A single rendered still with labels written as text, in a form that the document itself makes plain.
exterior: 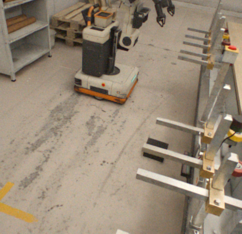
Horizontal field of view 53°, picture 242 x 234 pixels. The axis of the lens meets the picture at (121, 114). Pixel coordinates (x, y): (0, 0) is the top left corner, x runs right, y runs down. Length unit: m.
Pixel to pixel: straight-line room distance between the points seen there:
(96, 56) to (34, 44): 1.57
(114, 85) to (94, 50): 0.44
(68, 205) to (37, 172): 0.41
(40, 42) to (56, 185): 2.52
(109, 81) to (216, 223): 1.96
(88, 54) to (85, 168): 1.27
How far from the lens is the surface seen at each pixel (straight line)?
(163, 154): 1.16
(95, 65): 2.79
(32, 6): 3.92
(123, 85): 2.76
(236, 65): 2.21
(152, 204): 2.02
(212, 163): 1.19
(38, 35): 4.00
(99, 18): 2.78
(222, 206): 0.92
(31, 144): 2.41
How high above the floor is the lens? 1.65
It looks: 37 degrees down
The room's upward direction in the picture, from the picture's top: 8 degrees clockwise
